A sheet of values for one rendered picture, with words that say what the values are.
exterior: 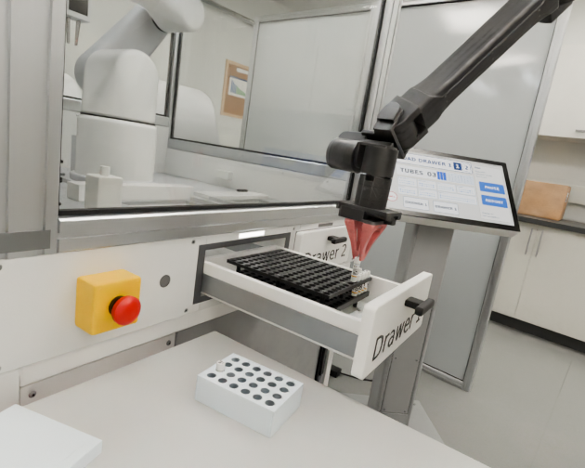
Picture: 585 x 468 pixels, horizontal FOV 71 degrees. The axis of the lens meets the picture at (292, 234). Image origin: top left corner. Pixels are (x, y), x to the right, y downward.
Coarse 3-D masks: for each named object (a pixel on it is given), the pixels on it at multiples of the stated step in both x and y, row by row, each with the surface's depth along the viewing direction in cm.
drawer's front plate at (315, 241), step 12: (324, 228) 109; (336, 228) 112; (300, 240) 98; (312, 240) 102; (324, 240) 108; (348, 240) 121; (300, 252) 99; (312, 252) 104; (324, 252) 109; (348, 252) 123
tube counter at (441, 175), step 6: (432, 174) 151; (438, 174) 152; (444, 174) 152; (450, 174) 152; (456, 174) 153; (444, 180) 151; (450, 180) 151; (456, 180) 151; (462, 180) 152; (468, 180) 152
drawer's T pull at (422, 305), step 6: (408, 300) 66; (414, 300) 66; (420, 300) 66; (426, 300) 67; (432, 300) 67; (408, 306) 66; (414, 306) 65; (420, 306) 63; (426, 306) 64; (432, 306) 68; (414, 312) 63; (420, 312) 62
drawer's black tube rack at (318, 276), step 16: (240, 256) 80; (256, 256) 82; (272, 256) 84; (288, 256) 86; (304, 256) 88; (240, 272) 80; (256, 272) 73; (272, 272) 73; (288, 272) 74; (304, 272) 76; (320, 272) 77; (336, 272) 79; (288, 288) 75; (304, 288) 68; (320, 288) 69; (336, 304) 71; (352, 304) 74
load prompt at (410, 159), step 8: (400, 160) 152; (408, 160) 153; (416, 160) 153; (424, 160) 154; (432, 160) 154; (440, 160) 155; (448, 160) 156; (440, 168) 153; (448, 168) 154; (456, 168) 154; (464, 168) 155
